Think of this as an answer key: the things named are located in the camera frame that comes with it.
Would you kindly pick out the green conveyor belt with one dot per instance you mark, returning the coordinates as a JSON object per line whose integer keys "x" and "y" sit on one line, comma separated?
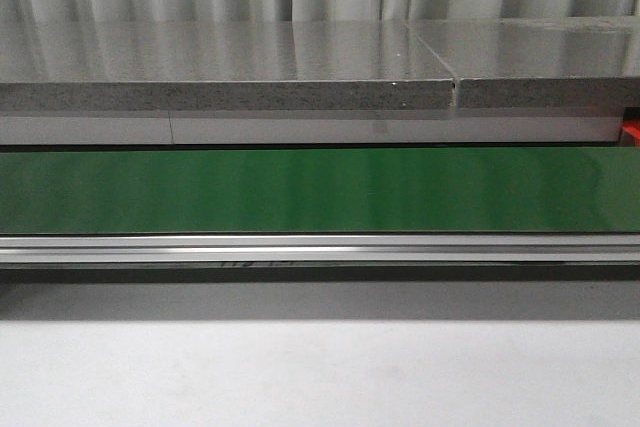
{"x": 458, "y": 189}

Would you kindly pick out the white base panel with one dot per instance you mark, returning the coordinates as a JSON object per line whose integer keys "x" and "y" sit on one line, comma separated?
{"x": 509, "y": 125}

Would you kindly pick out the grey stone slab right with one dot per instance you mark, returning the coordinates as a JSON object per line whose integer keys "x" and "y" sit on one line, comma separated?
{"x": 583, "y": 62}

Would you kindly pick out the grey stone slab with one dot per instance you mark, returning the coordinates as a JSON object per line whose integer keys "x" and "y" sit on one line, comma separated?
{"x": 206, "y": 66}
{"x": 583, "y": 62}

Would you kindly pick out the grey stone slab left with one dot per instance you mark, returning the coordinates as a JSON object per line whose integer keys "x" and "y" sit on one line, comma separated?
{"x": 206, "y": 66}

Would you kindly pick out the red plastic tray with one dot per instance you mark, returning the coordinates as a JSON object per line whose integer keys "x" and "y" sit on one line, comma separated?
{"x": 630, "y": 133}

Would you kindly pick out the aluminium conveyor frame rail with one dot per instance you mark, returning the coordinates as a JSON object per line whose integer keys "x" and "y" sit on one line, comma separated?
{"x": 366, "y": 249}

